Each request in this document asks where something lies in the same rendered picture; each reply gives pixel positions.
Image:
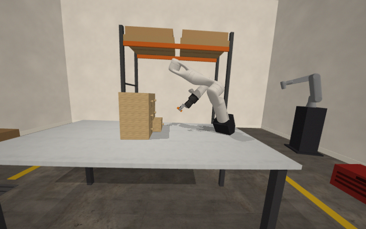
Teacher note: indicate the light wooden chest of drawers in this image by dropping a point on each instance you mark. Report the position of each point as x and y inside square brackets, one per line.
[134, 115]

